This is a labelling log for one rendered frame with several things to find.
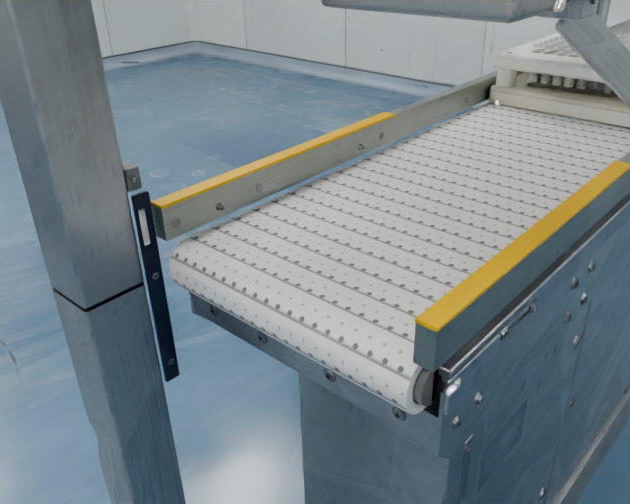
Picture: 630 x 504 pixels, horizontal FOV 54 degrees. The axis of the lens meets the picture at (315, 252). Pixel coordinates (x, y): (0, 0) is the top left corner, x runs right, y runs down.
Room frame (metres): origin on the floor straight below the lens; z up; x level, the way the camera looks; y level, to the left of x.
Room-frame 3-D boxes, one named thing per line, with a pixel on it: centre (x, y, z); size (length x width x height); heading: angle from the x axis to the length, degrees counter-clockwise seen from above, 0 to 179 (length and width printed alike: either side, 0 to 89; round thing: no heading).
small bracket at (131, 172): (0.48, 0.15, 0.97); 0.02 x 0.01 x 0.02; 47
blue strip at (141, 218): (0.48, 0.14, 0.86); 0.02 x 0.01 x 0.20; 137
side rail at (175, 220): (0.96, -0.31, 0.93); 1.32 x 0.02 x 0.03; 137
